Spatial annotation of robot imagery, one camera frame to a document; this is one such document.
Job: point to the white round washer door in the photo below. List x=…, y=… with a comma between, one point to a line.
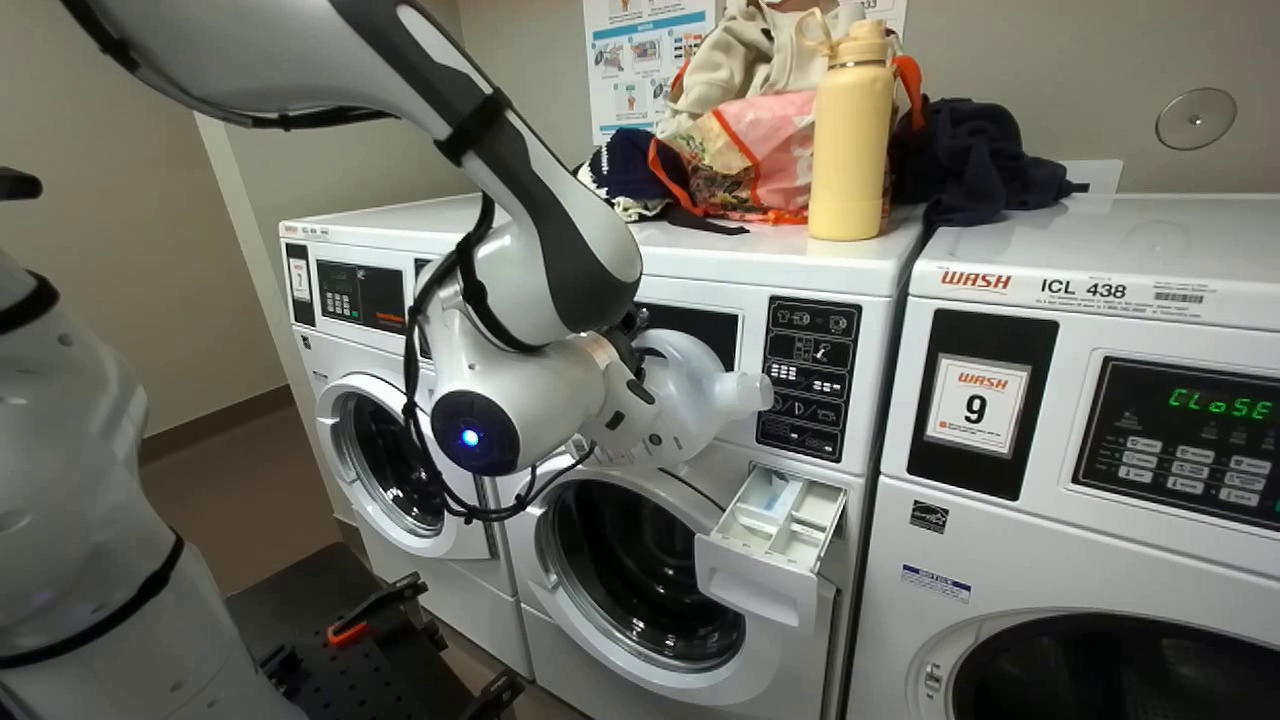
x=462, y=539

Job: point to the round white wall plate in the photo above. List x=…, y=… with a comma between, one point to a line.
x=1199, y=118

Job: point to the white front-load washing machine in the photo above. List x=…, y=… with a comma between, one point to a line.
x=361, y=242

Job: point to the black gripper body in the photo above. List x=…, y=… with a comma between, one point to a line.
x=638, y=365

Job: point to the yellow insulated water bottle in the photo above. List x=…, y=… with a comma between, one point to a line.
x=849, y=146

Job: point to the navy blue cloth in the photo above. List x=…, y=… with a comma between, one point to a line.
x=624, y=161

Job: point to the pictogram instruction wall poster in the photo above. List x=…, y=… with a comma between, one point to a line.
x=653, y=54

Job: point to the white soap dispenser drawer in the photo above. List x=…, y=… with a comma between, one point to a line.
x=747, y=586

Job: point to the machine eight round door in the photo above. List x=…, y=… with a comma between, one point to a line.
x=680, y=501

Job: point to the beige cloth garment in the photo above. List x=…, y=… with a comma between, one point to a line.
x=747, y=54

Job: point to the black clothing pile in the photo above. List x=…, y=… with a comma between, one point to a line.
x=975, y=161

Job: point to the white washing machine number nine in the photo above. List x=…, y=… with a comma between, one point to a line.
x=1013, y=545

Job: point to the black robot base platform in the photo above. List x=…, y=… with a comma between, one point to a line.
x=307, y=627

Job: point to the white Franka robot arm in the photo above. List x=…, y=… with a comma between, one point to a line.
x=532, y=400

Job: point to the white washing machine number eight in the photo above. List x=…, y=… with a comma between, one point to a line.
x=722, y=265

